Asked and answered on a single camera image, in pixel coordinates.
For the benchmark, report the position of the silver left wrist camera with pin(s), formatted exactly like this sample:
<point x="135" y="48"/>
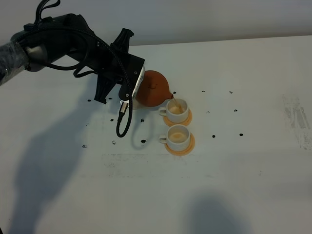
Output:
<point x="136" y="79"/>

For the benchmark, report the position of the far orange cup coaster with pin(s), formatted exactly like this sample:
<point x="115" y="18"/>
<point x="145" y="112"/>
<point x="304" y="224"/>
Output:
<point x="186" y="122"/>

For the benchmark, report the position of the near orange cup coaster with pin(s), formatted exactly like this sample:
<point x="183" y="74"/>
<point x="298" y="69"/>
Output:
<point x="184" y="152"/>

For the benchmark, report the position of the near white teacup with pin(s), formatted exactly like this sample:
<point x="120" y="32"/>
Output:
<point x="177" y="138"/>

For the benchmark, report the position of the white teacup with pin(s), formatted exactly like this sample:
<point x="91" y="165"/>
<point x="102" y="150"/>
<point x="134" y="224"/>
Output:
<point x="177" y="138"/>
<point x="176" y="110"/>

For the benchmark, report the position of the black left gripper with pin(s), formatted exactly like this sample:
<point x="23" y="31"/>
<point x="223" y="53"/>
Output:
<point x="113" y="65"/>

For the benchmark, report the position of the beige round teapot coaster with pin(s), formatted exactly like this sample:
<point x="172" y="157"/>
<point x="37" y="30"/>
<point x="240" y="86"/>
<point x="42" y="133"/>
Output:
<point x="137" y="105"/>

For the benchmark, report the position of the orange cup coaster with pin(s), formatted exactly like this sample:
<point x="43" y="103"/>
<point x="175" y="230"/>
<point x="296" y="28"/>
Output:
<point x="184" y="152"/>
<point x="186" y="122"/>

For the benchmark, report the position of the brown clay teapot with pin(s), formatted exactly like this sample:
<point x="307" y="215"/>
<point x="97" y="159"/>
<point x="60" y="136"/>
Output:
<point x="154" y="89"/>

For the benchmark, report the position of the far white teacup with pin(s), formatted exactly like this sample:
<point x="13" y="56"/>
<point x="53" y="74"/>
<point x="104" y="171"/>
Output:
<point x="176" y="110"/>

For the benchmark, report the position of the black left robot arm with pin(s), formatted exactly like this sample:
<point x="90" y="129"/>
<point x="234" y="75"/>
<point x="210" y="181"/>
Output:
<point x="66" y="43"/>

